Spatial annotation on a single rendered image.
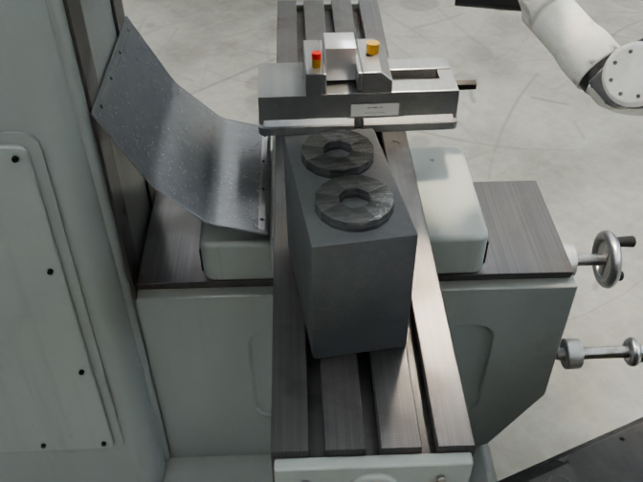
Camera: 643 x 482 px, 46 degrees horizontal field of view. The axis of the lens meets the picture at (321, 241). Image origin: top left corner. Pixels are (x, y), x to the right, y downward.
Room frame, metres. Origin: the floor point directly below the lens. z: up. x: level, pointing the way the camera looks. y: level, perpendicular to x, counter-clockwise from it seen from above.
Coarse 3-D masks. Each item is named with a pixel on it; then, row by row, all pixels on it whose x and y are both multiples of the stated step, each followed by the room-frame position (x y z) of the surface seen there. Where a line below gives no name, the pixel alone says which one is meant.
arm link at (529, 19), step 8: (520, 0) 0.97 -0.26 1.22; (528, 0) 0.95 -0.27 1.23; (536, 0) 0.95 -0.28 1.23; (544, 0) 0.95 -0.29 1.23; (552, 0) 0.95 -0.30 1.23; (528, 8) 0.95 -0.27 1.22; (536, 8) 0.95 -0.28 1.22; (544, 8) 0.95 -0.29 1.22; (528, 16) 0.96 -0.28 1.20; (536, 16) 0.95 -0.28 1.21; (528, 24) 0.96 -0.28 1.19
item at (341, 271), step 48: (288, 144) 0.81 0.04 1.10; (336, 144) 0.80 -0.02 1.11; (288, 192) 0.79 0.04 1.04; (336, 192) 0.69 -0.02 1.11; (384, 192) 0.69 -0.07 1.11; (288, 240) 0.81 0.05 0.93; (336, 240) 0.62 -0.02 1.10; (384, 240) 0.62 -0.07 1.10; (336, 288) 0.62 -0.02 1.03; (384, 288) 0.62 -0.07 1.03; (336, 336) 0.62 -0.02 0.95; (384, 336) 0.63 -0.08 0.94
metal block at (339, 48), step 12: (324, 36) 1.21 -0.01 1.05; (336, 36) 1.21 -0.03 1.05; (348, 36) 1.21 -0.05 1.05; (324, 48) 1.18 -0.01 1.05; (336, 48) 1.17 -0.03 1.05; (348, 48) 1.17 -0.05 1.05; (324, 60) 1.18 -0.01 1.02; (336, 60) 1.16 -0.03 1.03; (348, 60) 1.17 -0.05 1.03; (336, 72) 1.16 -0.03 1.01; (348, 72) 1.17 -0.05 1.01
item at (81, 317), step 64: (0, 0) 0.90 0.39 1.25; (64, 0) 0.94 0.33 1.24; (0, 64) 0.90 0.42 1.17; (64, 64) 0.92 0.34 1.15; (0, 128) 0.89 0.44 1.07; (64, 128) 0.90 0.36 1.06; (0, 192) 0.88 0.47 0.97; (64, 192) 0.89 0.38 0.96; (128, 192) 1.05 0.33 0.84; (0, 256) 0.87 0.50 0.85; (64, 256) 0.88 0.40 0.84; (128, 256) 0.95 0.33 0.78; (0, 320) 0.87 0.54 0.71; (64, 320) 0.87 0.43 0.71; (128, 320) 0.92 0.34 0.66; (0, 384) 0.86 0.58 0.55; (64, 384) 0.87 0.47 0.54; (128, 384) 0.89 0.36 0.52; (0, 448) 0.85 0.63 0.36; (64, 448) 0.86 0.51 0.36; (128, 448) 0.87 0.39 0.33
